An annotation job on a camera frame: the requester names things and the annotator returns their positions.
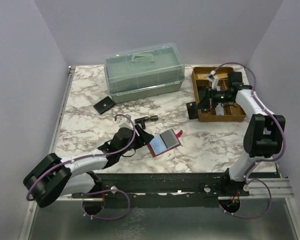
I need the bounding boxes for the green plastic storage box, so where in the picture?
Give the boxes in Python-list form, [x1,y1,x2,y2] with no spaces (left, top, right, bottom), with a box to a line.
[104,43,185,104]

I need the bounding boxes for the brown woven organizer tray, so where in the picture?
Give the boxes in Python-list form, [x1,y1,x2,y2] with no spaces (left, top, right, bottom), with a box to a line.
[187,66,246,122]

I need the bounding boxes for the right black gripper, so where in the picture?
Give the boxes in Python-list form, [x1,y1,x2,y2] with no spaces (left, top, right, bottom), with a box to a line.
[195,87,233,110]

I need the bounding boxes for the white cards in tray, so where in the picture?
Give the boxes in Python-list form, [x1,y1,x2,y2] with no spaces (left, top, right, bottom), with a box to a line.
[215,104,225,116]

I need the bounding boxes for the black card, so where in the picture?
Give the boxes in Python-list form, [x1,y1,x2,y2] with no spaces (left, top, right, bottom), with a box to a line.
[186,101,199,120]

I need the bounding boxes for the light blue card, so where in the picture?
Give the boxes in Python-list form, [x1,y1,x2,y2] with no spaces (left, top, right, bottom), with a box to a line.
[149,135,168,155]

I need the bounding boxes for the grey credit card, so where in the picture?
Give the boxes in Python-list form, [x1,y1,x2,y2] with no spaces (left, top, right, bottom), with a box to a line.
[160,129,180,149]

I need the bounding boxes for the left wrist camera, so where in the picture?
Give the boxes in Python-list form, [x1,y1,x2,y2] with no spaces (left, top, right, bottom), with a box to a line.
[118,119,133,130]

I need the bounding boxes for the aluminium frame rail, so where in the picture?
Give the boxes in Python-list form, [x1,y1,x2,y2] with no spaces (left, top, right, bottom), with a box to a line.
[28,65,106,202]

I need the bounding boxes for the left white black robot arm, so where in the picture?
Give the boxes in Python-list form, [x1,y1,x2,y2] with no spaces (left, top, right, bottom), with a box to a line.
[23,125,154,208]

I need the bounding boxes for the black mounting base rail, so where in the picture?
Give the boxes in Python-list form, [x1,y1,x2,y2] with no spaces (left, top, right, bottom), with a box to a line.
[41,169,251,210]

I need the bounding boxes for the black items in tray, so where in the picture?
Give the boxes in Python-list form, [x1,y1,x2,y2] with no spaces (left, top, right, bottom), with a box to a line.
[197,85,208,101]

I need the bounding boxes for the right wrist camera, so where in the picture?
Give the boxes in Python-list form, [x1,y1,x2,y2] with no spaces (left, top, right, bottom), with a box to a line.
[206,70,219,90]

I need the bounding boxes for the black T-shaped part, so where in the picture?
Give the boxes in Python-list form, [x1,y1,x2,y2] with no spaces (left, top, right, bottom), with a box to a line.
[134,115,159,130]

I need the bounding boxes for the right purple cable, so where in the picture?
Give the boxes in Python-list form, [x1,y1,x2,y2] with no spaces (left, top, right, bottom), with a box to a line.
[213,62,288,218]

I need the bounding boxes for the red card holder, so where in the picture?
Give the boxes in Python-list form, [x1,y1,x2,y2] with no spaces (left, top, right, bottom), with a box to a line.
[147,129,183,157]

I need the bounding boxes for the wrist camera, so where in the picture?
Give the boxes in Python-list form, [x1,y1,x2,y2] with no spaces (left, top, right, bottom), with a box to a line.
[118,119,133,130]
[206,70,219,90]

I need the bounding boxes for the brown cardboard piece in tray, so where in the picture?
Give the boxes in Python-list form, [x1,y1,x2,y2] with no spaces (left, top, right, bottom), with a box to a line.
[195,73,228,80]

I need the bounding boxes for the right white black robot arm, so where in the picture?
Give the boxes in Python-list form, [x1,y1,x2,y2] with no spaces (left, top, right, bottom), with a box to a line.
[196,70,286,196]

